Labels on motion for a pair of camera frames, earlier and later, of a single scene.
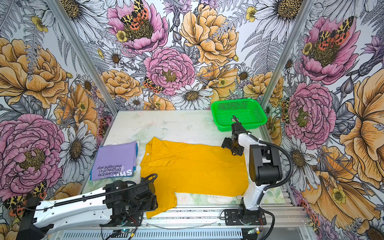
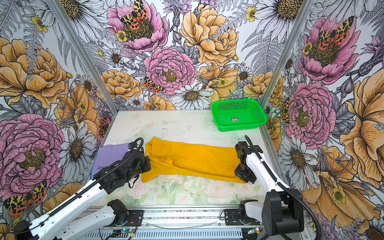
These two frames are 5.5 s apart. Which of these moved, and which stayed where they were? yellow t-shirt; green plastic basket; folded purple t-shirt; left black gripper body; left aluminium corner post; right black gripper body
Moved: left black gripper body; yellow t-shirt; right black gripper body
Stayed: green plastic basket; left aluminium corner post; folded purple t-shirt
